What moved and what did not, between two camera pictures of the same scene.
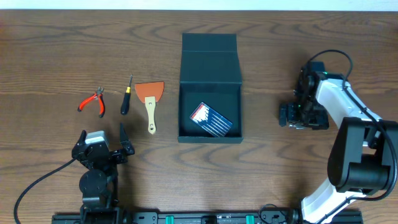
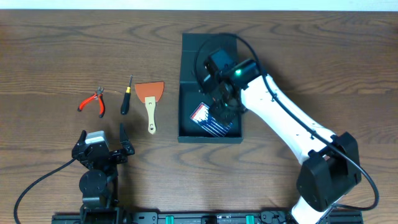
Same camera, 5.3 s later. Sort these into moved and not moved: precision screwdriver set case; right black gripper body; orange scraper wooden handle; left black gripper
Moved: right black gripper body
Not moved: orange scraper wooden handle; precision screwdriver set case; left black gripper
